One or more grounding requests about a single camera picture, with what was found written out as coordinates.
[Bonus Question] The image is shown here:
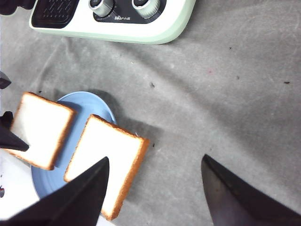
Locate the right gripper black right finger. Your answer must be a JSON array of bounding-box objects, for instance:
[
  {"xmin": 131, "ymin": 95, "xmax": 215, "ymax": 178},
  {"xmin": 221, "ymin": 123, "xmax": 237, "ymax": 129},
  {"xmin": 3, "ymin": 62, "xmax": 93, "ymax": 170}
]
[{"xmin": 201, "ymin": 154, "xmax": 301, "ymax": 226}]

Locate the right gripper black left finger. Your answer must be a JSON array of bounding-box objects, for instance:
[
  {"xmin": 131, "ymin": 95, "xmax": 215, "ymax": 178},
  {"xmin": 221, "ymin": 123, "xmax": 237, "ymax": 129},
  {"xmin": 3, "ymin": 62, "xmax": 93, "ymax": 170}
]
[{"xmin": 0, "ymin": 157, "xmax": 110, "ymax": 226}]

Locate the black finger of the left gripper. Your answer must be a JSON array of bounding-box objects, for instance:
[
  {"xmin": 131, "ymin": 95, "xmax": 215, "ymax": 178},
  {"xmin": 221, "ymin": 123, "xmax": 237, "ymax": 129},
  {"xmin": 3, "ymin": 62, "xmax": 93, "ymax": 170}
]
[{"xmin": 0, "ymin": 111, "xmax": 29, "ymax": 152}]

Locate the white bread slice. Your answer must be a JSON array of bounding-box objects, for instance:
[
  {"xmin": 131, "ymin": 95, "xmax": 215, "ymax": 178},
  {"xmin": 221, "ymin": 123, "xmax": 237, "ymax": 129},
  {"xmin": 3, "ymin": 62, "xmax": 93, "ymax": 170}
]
[
  {"xmin": 4, "ymin": 92, "xmax": 77, "ymax": 170},
  {"xmin": 63, "ymin": 114, "xmax": 150, "ymax": 220}
]

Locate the mint green breakfast maker base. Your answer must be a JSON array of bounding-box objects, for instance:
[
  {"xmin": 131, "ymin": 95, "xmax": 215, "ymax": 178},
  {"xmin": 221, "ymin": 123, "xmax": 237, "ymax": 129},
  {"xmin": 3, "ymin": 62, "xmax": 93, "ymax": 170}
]
[{"xmin": 29, "ymin": 0, "xmax": 196, "ymax": 44}]

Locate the blue plastic plate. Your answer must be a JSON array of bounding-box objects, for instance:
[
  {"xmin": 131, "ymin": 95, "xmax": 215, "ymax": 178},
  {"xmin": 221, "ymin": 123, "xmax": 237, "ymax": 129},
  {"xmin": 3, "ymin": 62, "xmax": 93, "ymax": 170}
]
[{"xmin": 31, "ymin": 91, "xmax": 117, "ymax": 199}]

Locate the grey table cloth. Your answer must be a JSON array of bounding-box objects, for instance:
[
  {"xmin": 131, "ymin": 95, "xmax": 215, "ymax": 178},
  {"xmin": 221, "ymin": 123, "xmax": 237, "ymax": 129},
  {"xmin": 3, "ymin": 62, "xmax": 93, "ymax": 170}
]
[{"xmin": 0, "ymin": 0, "xmax": 301, "ymax": 226}]

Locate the left silver control knob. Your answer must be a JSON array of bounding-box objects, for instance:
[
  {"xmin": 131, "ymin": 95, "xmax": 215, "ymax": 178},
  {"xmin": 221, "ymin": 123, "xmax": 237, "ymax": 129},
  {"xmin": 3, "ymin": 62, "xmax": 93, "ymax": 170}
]
[{"xmin": 88, "ymin": 0, "xmax": 114, "ymax": 17}]

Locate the silver control knob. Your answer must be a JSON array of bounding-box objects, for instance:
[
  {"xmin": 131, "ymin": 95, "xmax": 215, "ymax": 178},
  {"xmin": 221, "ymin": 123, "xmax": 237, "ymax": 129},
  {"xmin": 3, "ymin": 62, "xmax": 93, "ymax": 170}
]
[
  {"xmin": 88, "ymin": 0, "xmax": 114, "ymax": 17},
  {"xmin": 132, "ymin": 0, "xmax": 161, "ymax": 19}
]

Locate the right silver control knob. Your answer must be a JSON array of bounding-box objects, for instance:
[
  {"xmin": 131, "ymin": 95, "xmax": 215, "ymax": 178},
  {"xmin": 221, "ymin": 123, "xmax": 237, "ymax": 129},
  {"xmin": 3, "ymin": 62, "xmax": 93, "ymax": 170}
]
[{"xmin": 132, "ymin": 0, "xmax": 161, "ymax": 19}]

